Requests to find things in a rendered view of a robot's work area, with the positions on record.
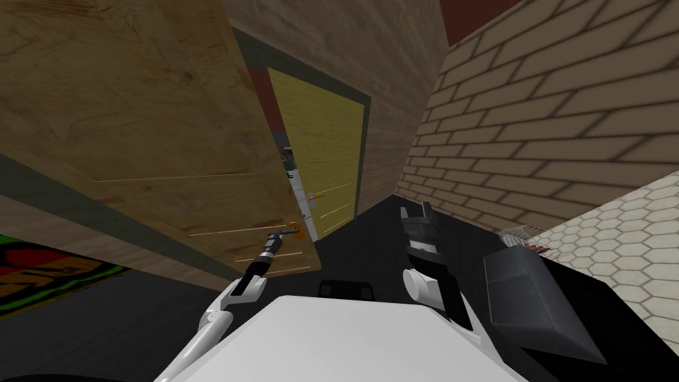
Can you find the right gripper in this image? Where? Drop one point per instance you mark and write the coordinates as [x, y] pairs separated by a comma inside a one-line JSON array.
[[420, 229]]

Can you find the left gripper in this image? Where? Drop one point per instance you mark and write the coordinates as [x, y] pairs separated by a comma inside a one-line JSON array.
[[273, 243]]

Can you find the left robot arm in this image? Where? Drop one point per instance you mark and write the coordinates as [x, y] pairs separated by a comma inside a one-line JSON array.
[[212, 321]]

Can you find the yellow door leaf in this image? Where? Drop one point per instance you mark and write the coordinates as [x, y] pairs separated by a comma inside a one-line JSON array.
[[329, 138]]

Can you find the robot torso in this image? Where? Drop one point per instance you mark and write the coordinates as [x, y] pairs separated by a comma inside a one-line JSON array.
[[345, 345]]

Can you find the brown wooden door leaf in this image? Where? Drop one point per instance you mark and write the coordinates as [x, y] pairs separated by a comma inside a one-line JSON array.
[[132, 106]]

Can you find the colourful patterned rug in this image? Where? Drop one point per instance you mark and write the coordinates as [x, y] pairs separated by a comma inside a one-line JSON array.
[[48, 276]]

